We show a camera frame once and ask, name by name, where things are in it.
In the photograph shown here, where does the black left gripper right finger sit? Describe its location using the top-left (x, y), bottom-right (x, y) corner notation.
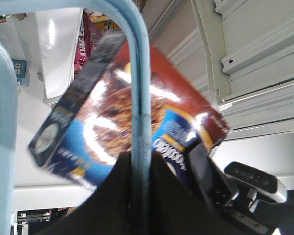
top-left (149, 151), bottom-right (240, 235)

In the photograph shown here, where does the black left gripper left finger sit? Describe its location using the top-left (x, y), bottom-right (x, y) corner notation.
top-left (37, 152), bottom-right (131, 235)

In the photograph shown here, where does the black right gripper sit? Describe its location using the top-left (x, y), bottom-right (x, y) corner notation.
top-left (188, 144), bottom-right (294, 235)

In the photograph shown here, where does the dark blue Chocofello cookie box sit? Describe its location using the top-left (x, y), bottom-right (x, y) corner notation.
top-left (28, 30), bottom-right (230, 190)

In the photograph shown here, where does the light blue plastic shopping basket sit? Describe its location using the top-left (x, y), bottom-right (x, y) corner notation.
top-left (0, 0), bottom-right (151, 235)

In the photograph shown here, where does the white store shelving unit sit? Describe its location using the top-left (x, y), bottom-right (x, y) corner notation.
top-left (0, 0), bottom-right (294, 211)

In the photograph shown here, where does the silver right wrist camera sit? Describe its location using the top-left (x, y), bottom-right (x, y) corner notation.
top-left (224, 162), bottom-right (288, 204)

